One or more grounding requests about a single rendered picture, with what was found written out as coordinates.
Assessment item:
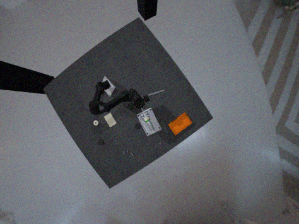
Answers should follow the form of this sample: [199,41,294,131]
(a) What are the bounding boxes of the orange shallow tray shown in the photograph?
[168,113,192,135]

